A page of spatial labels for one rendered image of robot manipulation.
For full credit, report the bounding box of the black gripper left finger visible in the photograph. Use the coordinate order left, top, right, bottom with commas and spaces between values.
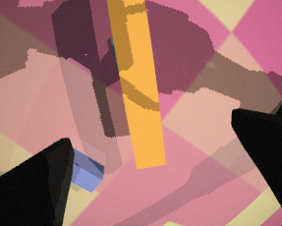
0, 137, 74, 226

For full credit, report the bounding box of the yellow bar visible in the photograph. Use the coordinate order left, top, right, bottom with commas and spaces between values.
106, 0, 165, 169

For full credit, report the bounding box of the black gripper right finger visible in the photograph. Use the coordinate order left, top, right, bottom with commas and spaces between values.
232, 109, 282, 207

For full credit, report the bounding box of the blue block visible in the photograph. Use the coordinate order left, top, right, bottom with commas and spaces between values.
71, 148, 105, 193

